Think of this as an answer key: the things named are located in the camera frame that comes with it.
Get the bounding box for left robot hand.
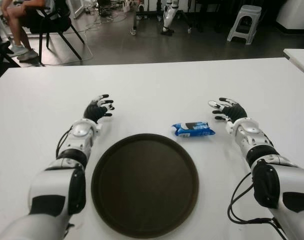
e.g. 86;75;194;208
83;94;115;125

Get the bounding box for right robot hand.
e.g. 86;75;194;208
207;97;248;124

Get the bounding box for blue Oreo packet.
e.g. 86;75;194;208
171;120;216;139

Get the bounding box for neighbouring white table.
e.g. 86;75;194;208
283;48;304;80

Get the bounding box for white plastic stool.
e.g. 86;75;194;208
226;4;263;46

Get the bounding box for round dark brown tray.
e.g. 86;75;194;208
91;133;200;240

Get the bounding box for black chair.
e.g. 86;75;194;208
24;0;86;67

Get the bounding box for black wheeled stand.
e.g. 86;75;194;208
129;0;194;36

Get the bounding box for white framed board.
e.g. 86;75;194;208
71;0;85;20

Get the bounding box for seated person in shorts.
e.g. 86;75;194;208
3;0;59;63

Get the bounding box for white cabinet with black base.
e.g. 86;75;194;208
276;0;304;33

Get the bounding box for white humanoid robot leg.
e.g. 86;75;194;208
160;0;180;36

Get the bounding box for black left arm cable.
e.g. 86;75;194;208
55;125;74;160

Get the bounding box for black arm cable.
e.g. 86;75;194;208
228;171;288;240
55;125;74;160

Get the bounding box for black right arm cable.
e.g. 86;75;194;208
228;171;288;240

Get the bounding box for cables on floor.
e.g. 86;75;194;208
76;3;136;35

